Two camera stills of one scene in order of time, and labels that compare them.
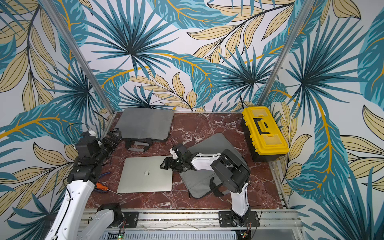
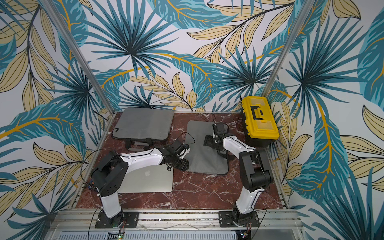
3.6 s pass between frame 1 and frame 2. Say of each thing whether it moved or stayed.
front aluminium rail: stayed
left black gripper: moved
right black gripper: moved
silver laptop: stayed
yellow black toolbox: moved
